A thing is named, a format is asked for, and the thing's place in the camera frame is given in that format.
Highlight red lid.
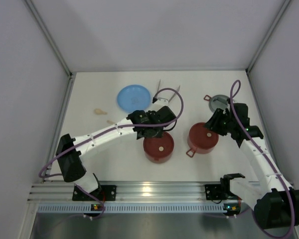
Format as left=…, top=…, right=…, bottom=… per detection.
left=143, top=132, right=174, bottom=152
left=187, top=122, right=219, bottom=141

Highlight long metal tongs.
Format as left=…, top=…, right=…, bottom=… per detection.
left=153, top=79, right=181, bottom=104

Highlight red steel bowl with handle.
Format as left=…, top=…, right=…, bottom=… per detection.
left=186, top=138, right=218, bottom=158

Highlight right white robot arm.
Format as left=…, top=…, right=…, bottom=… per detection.
left=205, top=103, right=299, bottom=230

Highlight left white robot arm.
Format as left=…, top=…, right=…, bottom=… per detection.
left=55, top=104, right=177, bottom=193

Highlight blue plate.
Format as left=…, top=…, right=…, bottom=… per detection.
left=117, top=85, right=151, bottom=113

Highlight grey lid with handle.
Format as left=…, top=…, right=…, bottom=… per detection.
left=204, top=95, right=229, bottom=112

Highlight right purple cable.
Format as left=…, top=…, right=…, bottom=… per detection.
left=230, top=79, right=296, bottom=237

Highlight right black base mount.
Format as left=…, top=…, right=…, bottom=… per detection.
left=204, top=184, right=224, bottom=201

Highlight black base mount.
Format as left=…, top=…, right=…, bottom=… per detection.
left=72, top=185, right=117, bottom=202
left=204, top=184, right=224, bottom=201

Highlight perforated cable duct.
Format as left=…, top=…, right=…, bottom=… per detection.
left=37, top=202, right=239, bottom=214

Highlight aluminium front rail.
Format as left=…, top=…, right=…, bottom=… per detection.
left=27, top=181, right=220, bottom=203

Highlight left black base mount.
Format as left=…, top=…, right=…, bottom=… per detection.
left=72, top=185, right=117, bottom=202

